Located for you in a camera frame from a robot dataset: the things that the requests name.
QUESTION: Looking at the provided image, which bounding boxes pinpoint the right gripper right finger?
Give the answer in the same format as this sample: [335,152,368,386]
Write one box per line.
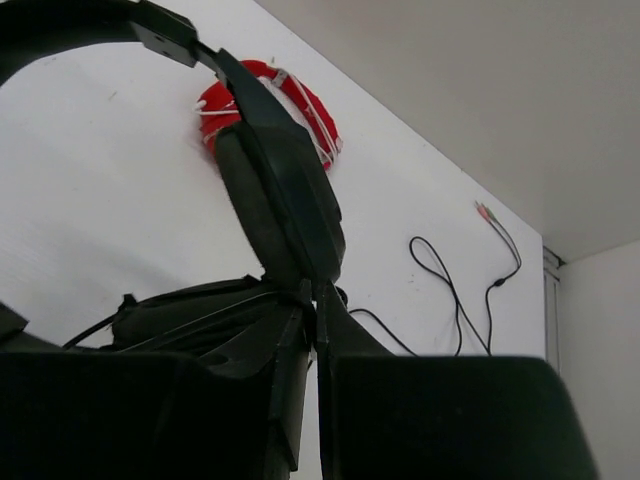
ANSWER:
[316,283,598,479]

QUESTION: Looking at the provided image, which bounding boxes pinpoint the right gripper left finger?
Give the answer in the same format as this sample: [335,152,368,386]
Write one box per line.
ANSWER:
[1,279,315,479]

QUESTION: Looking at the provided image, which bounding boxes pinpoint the black headphone cable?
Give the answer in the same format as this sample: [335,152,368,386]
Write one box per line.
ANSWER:
[344,199,524,359]

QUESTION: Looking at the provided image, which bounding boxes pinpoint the black headphones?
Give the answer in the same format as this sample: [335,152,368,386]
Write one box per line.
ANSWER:
[0,0,349,359]

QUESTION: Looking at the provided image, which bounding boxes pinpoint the red headphones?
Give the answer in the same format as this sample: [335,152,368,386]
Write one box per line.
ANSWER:
[195,59,343,171]

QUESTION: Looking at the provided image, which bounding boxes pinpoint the aluminium rail right side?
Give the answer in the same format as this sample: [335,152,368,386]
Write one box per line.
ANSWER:
[543,246,565,373]

